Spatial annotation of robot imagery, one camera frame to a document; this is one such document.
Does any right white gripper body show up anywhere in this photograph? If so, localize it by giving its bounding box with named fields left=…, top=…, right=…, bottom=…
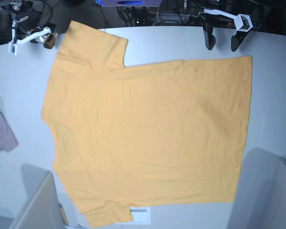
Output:
left=7, top=1, right=57, bottom=55

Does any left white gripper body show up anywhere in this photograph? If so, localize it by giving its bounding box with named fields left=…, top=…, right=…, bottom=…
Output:
left=199, top=9, right=253, bottom=32

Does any orange yellow T-shirt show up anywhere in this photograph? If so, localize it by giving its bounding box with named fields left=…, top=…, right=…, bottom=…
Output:
left=41, top=21, right=252, bottom=228

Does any purple blue device box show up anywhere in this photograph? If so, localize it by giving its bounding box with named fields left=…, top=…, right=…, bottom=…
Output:
left=97, top=0, right=162, bottom=7

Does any orange tool in bin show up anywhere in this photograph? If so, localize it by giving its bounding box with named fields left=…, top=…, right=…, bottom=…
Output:
left=60, top=206, right=68, bottom=226

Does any white table slot plate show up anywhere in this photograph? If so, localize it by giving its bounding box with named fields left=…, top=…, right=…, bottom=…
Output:
left=129, top=207, right=151, bottom=225

